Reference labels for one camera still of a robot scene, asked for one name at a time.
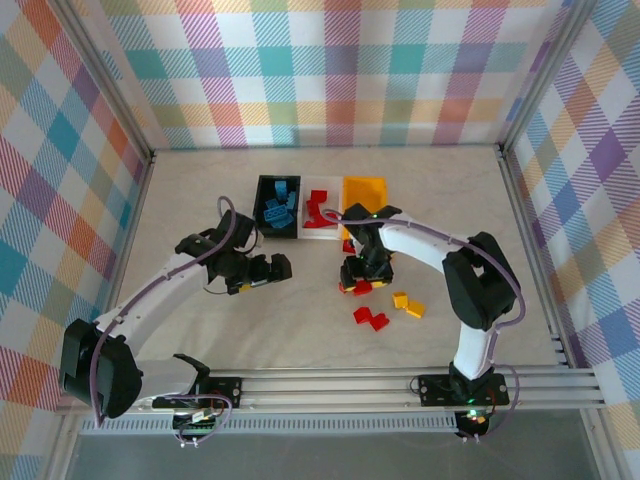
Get yellow plastic container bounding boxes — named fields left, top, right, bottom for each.
left=342, top=174, right=391, bottom=241

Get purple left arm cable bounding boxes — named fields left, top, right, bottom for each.
left=89, top=196, right=240, bottom=448

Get controller board with wires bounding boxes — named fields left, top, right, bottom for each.
left=457, top=407, right=494, bottom=435
left=172, top=405, right=226, bottom=439

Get right controller board with wires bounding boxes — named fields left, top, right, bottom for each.
left=457, top=407, right=494, bottom=435

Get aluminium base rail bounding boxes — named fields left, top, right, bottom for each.
left=54, top=363, right=604, bottom=417

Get black plastic container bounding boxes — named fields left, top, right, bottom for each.
left=252, top=174, right=304, bottom=240

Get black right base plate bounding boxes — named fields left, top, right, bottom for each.
left=417, top=372, right=511, bottom=407

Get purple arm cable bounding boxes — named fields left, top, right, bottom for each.
left=323, top=209, right=526, bottom=445
left=89, top=196, right=240, bottom=448

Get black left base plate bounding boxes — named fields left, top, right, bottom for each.
left=207, top=375, right=244, bottom=409

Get grey slotted cable duct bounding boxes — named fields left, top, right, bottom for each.
left=79, top=416, right=464, bottom=437

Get left controller board with wires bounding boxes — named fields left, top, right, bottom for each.
left=172, top=405, right=226, bottom=439

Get white clear plastic container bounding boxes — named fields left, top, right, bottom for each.
left=298, top=175, right=347, bottom=242

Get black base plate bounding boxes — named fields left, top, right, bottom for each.
left=417, top=372, right=511, bottom=407
left=207, top=375, right=244, bottom=409

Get aluminium side rail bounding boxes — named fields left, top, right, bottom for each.
left=44, top=149, right=159, bottom=480
left=494, top=144, right=609, bottom=401

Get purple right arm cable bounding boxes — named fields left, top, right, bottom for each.
left=323, top=209, right=526, bottom=445

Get aluminium frame post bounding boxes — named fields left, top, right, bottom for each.
left=497, top=0, right=601, bottom=159
left=54, top=0, right=157, bottom=164

